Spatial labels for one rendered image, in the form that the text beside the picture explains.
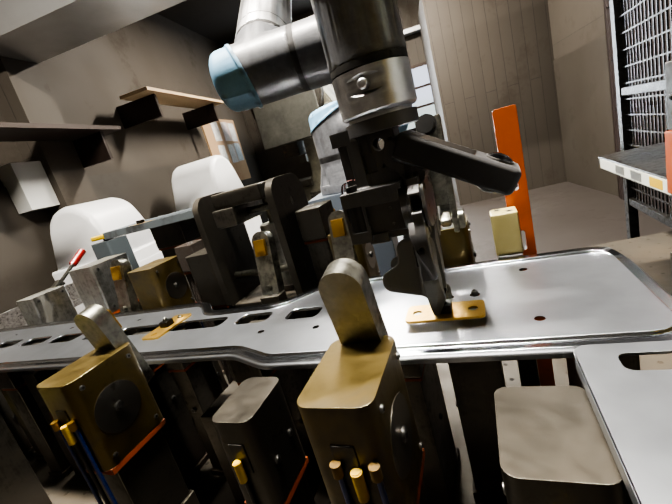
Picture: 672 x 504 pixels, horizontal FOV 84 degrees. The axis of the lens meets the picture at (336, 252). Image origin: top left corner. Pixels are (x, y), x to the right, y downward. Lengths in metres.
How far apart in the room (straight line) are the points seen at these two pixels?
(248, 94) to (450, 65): 5.44
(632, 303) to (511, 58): 5.64
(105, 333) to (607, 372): 0.51
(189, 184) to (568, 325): 4.08
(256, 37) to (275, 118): 5.11
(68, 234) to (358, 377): 3.03
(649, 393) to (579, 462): 0.07
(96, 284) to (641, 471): 0.95
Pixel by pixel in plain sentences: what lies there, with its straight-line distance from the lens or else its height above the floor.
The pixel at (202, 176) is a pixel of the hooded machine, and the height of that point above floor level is 1.35.
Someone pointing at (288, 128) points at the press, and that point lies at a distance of 5.53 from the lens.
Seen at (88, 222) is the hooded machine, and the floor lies 1.21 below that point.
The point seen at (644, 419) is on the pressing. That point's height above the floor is 1.00.
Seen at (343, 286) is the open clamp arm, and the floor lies 1.10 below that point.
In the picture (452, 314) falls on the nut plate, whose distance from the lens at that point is 0.42.
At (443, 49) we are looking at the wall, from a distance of 5.90.
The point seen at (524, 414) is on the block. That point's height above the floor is 0.98.
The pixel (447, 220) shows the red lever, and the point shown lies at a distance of 0.58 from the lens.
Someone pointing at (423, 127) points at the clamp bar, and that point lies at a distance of 0.56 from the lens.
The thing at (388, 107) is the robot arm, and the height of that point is 1.23.
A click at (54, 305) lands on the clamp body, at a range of 1.25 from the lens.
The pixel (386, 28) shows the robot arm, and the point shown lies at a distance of 0.37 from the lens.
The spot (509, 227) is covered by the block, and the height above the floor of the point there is 1.04.
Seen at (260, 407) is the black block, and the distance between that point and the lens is 0.40.
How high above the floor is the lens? 1.20
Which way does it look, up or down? 14 degrees down
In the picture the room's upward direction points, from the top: 16 degrees counter-clockwise
